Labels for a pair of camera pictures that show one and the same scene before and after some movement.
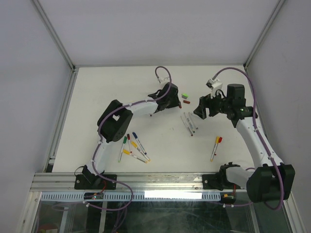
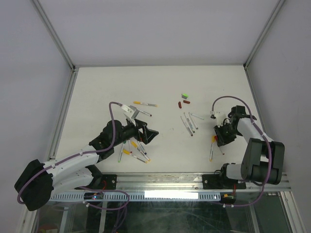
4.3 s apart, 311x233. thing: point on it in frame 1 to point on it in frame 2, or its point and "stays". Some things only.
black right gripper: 205,102 to 221,140
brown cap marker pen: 189,124 stays
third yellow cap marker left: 128,152 stays
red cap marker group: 219,141 to 222,153
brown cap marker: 188,128 stays
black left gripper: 175,102 to 150,133
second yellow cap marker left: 135,145 stays
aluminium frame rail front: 52,182 stays
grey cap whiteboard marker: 193,121 stays
